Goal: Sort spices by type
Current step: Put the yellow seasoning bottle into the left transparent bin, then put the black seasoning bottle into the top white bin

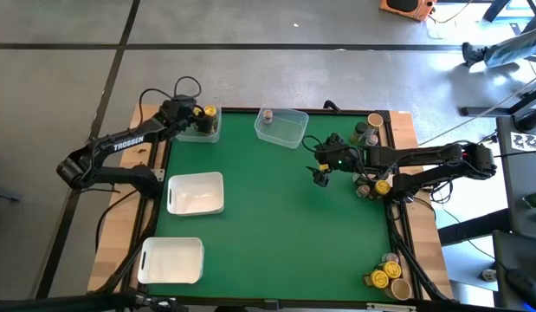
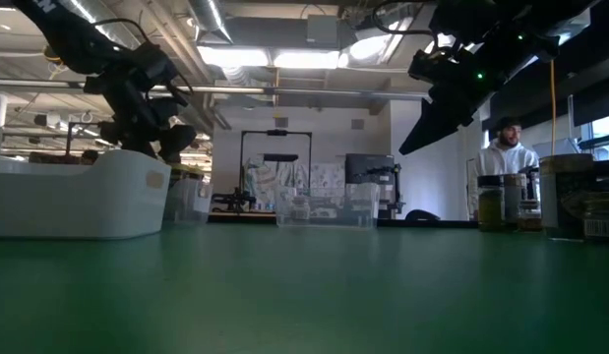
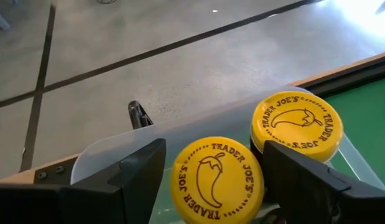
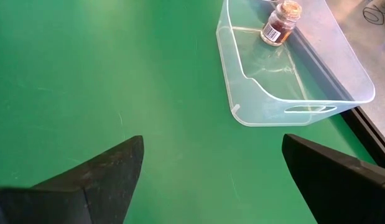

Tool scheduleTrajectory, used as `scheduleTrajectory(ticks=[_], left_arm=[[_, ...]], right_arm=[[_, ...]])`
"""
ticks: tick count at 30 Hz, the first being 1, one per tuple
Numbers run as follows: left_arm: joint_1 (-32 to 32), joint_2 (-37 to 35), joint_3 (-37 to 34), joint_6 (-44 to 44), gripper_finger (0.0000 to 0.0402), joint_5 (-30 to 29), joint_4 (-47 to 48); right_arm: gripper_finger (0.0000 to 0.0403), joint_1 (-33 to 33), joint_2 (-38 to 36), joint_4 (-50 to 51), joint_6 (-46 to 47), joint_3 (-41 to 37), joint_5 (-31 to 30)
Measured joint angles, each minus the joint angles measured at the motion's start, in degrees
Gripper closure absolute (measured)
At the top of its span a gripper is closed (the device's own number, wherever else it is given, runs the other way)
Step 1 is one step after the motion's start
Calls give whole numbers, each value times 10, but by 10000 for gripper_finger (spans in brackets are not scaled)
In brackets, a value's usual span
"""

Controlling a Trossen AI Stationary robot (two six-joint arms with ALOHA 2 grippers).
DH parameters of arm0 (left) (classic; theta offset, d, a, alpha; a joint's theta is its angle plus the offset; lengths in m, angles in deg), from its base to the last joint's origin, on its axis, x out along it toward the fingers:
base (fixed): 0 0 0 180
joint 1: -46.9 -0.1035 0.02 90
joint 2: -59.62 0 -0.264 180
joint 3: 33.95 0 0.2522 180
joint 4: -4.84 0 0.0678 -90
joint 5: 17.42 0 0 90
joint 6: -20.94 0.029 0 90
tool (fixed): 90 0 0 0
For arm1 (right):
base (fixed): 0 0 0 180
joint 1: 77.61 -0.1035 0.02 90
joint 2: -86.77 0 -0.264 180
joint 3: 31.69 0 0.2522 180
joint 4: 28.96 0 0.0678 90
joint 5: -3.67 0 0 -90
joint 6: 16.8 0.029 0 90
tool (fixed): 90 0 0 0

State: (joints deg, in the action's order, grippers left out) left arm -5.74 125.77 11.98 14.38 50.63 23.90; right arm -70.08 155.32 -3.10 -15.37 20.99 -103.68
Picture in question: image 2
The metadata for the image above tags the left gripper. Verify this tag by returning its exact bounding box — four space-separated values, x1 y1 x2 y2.
83 68 198 164

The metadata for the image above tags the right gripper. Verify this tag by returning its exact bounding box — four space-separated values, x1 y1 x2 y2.
398 44 513 155

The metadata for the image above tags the black lid spice jar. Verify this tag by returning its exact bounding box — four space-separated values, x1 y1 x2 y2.
477 174 507 233

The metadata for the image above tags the wooden lid spice jar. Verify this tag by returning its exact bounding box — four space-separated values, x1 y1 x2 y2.
503 172 527 223
538 153 596 243

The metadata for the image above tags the yellow lid spice jar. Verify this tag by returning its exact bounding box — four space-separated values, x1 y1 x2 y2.
169 163 206 182

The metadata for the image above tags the person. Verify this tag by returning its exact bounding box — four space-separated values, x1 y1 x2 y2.
468 116 541 221

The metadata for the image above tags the clear plastic bin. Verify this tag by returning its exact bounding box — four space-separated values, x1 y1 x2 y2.
161 175 215 226
274 182 382 230

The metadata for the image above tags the black monitor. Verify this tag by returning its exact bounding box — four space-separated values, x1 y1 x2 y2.
344 152 396 187

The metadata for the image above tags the white plastic bin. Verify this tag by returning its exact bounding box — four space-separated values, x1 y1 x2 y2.
0 148 172 241

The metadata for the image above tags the ceiling light panel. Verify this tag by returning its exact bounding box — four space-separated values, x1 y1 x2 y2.
340 19 408 68
273 49 340 70
198 44 271 69

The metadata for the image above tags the window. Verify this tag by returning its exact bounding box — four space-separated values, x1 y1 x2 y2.
579 112 609 161

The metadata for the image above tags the green table mat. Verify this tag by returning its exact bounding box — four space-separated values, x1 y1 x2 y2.
0 223 609 354

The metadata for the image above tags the grey metal rail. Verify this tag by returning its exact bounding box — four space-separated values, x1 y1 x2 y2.
0 81 428 101

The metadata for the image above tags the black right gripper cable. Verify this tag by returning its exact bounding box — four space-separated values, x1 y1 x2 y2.
371 0 439 38

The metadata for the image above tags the black frame stand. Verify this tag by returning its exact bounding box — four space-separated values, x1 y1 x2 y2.
238 129 314 212

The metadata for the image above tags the silver ventilation duct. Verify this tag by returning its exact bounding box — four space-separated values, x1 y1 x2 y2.
188 0 235 45

